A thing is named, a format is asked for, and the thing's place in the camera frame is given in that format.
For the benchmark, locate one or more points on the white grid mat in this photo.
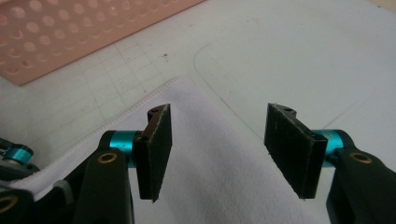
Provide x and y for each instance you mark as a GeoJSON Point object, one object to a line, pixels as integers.
{"type": "Point", "coordinates": [280, 46]}

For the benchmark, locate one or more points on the lilac printed towel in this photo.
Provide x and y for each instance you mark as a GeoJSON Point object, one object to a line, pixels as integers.
{"type": "Point", "coordinates": [218, 174]}

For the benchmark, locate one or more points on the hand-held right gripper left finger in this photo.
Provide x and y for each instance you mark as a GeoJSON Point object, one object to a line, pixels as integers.
{"type": "Point", "coordinates": [154, 155]}

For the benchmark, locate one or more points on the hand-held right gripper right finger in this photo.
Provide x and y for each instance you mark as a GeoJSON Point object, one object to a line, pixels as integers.
{"type": "Point", "coordinates": [295, 152]}

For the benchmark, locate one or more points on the pink plastic basket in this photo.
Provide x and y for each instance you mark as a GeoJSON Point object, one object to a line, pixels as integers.
{"type": "Point", "coordinates": [62, 34]}

